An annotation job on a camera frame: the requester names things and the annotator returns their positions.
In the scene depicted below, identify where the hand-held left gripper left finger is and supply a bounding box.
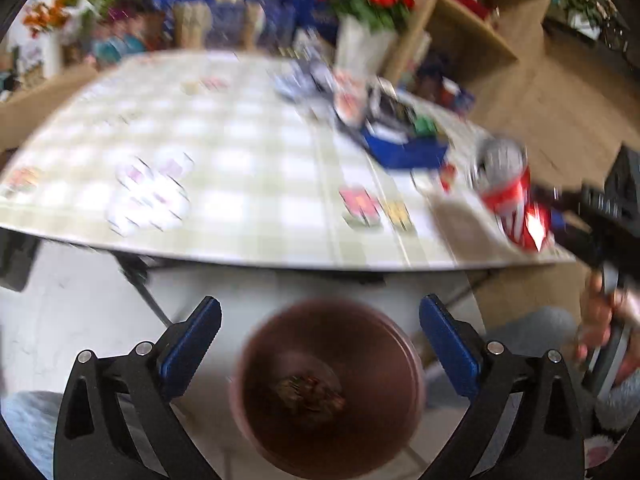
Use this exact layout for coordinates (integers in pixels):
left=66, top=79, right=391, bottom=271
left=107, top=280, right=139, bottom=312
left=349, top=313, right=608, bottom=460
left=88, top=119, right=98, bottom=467
left=53, top=296, right=223, bottom=480

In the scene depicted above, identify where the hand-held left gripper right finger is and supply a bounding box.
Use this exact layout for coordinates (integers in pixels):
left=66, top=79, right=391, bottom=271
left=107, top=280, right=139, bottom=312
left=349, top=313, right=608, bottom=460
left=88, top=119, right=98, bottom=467
left=419, top=294, right=586, bottom=480

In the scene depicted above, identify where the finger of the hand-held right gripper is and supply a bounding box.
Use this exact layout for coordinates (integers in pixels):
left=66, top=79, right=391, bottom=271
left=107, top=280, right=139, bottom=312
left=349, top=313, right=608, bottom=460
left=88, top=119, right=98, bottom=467
left=547, top=210, right=598, bottom=263
left=530, top=184, right=608, bottom=216

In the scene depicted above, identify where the red soda can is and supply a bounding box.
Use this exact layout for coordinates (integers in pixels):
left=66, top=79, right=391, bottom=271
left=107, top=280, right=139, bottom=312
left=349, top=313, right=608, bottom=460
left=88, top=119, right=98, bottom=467
left=472, top=137, right=553, bottom=253

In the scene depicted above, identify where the brown plastic bin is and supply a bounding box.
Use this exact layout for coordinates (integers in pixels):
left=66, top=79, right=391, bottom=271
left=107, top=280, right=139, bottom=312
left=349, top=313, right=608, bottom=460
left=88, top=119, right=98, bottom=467
left=229, top=298, right=427, bottom=480

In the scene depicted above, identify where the blue cardboard box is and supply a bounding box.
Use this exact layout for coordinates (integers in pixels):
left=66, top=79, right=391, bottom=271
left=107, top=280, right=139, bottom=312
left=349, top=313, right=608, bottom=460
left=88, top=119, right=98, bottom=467
left=362, top=80, right=449, bottom=171

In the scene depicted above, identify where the red white wrapper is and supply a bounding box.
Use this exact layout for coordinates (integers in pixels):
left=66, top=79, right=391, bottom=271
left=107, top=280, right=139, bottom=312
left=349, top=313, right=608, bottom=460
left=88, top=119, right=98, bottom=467
left=332, top=72, right=372, bottom=127

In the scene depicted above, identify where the silver paper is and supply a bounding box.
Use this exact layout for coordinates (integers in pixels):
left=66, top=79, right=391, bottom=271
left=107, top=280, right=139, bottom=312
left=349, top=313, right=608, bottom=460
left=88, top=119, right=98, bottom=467
left=274, top=57, right=337, bottom=107

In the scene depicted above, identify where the person's right forearm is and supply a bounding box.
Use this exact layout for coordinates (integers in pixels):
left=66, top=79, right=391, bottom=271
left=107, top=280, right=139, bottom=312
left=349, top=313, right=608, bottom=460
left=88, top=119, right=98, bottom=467
left=592, top=367, right=640, bottom=468

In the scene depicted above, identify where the person's right hand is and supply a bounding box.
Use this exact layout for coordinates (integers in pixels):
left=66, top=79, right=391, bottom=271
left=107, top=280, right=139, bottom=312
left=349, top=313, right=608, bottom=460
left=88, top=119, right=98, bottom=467
left=575, top=271, right=615, bottom=365

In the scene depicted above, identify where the small blue box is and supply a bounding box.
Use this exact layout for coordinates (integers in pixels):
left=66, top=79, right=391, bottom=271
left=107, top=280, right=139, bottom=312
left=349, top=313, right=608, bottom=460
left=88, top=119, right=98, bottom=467
left=452, top=87, right=477, bottom=112

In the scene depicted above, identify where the white flower pot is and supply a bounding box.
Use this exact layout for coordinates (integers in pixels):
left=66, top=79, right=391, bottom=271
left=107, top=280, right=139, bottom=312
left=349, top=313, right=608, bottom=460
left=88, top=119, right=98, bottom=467
left=567, top=12, right=601, bottom=42

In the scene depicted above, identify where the person's left leg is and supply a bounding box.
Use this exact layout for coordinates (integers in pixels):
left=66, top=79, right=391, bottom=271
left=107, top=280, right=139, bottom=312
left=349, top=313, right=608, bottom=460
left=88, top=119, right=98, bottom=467
left=0, top=390, right=71, bottom=480

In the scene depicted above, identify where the wooden shelf unit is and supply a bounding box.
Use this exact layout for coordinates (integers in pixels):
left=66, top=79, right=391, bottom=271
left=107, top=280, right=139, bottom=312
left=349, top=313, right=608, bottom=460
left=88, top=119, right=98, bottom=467
left=384, top=0, right=567, bottom=92

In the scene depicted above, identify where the green checked tablecloth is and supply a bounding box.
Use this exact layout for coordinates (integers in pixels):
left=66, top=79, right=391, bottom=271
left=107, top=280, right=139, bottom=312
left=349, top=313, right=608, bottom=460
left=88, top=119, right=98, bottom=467
left=0, top=50, right=576, bottom=272

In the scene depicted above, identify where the white flower bouquet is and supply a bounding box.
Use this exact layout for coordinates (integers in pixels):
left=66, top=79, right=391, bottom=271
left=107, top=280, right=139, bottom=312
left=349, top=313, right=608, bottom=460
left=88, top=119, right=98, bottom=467
left=560, top=0, right=619, bottom=28

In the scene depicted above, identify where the white angular vase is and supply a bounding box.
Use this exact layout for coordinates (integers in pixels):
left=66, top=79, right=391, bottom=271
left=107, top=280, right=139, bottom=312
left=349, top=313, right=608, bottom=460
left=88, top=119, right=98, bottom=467
left=333, top=15, right=397, bottom=82

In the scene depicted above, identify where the wooden sideboard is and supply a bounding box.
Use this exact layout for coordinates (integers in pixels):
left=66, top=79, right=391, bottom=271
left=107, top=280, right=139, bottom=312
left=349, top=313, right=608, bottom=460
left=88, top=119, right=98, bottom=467
left=0, top=62, right=102, bottom=156

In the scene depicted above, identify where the large blue white box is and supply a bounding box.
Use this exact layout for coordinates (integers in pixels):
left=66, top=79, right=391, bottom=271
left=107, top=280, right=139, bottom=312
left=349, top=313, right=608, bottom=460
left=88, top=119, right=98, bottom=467
left=292, top=0, right=346, bottom=47

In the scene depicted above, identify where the copper teal planter box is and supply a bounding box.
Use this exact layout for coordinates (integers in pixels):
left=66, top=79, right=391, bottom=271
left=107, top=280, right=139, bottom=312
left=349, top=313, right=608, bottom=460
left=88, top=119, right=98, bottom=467
left=92, top=10, right=167, bottom=58

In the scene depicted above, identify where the orange flower bouquet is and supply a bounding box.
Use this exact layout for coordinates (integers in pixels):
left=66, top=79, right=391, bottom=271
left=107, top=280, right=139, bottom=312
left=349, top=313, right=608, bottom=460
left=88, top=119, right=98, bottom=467
left=22, top=0, right=72, bottom=37

